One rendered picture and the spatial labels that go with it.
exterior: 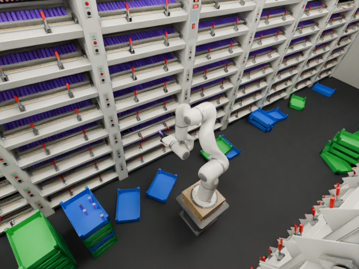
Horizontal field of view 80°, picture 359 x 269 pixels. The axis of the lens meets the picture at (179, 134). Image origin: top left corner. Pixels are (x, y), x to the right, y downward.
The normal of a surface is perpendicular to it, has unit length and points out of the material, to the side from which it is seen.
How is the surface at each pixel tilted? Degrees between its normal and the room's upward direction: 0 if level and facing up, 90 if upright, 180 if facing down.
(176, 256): 0
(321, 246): 90
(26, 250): 0
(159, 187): 0
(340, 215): 90
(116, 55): 20
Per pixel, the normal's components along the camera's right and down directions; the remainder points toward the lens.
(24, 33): 0.26, -0.45
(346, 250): -0.82, 0.36
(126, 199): 0.07, -0.71
